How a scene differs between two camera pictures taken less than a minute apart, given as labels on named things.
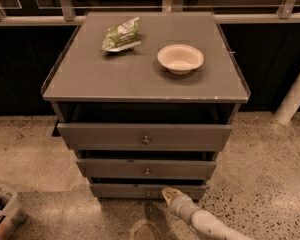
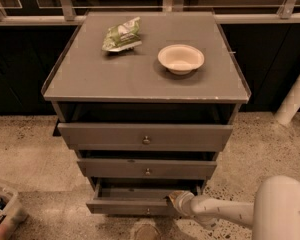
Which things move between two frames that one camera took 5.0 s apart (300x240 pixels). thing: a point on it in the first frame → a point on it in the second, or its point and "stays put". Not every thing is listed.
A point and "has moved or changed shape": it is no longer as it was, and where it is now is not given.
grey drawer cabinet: (146, 101) stays put
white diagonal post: (296, 97) stays put
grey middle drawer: (146, 168) stays put
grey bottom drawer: (144, 191) has moved or changed shape
